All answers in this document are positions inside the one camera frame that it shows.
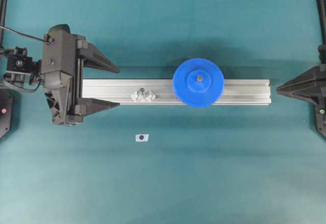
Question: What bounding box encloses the large blue plastic gear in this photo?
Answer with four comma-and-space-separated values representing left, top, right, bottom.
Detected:
172, 58, 225, 108

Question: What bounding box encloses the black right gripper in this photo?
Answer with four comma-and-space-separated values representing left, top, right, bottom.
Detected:
277, 44, 325, 138

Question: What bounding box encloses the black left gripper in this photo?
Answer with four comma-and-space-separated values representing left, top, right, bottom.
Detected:
41, 24, 120, 126

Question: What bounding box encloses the black left frame post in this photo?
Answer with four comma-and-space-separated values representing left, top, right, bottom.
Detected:
0, 0, 10, 51

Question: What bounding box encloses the white sticker with dark dot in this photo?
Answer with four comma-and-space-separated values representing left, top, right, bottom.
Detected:
135, 134, 149, 142

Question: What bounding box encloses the black right frame post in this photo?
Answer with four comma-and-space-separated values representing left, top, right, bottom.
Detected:
316, 0, 325, 44

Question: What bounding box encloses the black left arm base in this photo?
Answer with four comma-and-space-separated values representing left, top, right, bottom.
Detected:
0, 89, 14, 138

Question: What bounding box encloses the aluminium extrusion rail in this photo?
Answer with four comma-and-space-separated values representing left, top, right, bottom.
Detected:
82, 79, 271, 105

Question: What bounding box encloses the white plastic bracket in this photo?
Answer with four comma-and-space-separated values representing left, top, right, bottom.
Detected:
144, 91, 156, 102
130, 91, 143, 102

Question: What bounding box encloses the black cable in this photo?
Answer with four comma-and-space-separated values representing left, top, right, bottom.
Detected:
0, 25, 51, 44

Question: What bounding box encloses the black frame post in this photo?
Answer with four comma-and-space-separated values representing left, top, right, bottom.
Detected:
0, 0, 10, 51
316, 0, 325, 44

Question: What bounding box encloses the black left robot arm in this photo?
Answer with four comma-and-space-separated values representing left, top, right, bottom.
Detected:
1, 24, 120, 126

